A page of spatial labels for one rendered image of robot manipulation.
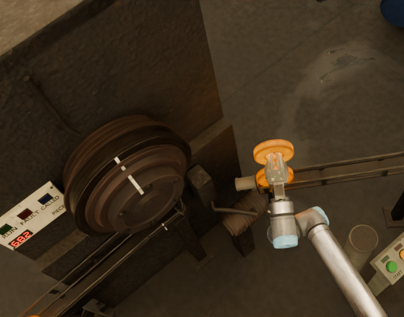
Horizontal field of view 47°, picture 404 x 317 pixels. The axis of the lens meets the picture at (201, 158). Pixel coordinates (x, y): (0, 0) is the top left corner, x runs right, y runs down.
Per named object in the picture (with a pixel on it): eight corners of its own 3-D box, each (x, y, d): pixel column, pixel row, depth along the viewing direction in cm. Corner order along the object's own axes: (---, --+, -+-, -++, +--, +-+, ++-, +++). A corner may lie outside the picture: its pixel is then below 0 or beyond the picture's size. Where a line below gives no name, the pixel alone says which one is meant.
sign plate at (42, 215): (10, 246, 163) (-19, 230, 147) (71, 200, 167) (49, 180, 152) (13, 251, 162) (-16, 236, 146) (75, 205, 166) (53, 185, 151)
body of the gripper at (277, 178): (286, 166, 170) (291, 199, 168) (286, 170, 178) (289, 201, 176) (266, 168, 171) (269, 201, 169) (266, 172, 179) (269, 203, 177)
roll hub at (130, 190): (122, 234, 168) (95, 206, 143) (183, 186, 172) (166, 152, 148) (131, 245, 165) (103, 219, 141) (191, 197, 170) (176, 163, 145)
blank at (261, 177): (271, 183, 208) (272, 190, 207) (249, 173, 198) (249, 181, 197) (300, 171, 199) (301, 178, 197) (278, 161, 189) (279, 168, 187)
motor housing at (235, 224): (227, 246, 260) (215, 213, 213) (256, 221, 264) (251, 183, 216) (242, 263, 254) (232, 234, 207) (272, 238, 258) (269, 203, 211)
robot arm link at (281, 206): (293, 213, 176) (267, 216, 177) (291, 200, 177) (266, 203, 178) (294, 211, 167) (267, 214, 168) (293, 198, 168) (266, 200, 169)
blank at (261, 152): (250, 143, 176) (251, 150, 175) (291, 135, 173) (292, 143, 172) (256, 161, 190) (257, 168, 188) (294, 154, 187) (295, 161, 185)
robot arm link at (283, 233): (271, 249, 175) (274, 249, 165) (267, 216, 177) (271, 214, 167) (296, 246, 175) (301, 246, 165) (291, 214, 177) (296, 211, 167)
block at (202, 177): (191, 194, 216) (181, 172, 195) (205, 183, 217) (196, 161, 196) (205, 210, 211) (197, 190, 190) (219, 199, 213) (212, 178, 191)
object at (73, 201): (95, 237, 179) (39, 190, 138) (191, 163, 187) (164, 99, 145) (104, 250, 176) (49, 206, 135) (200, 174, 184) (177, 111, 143)
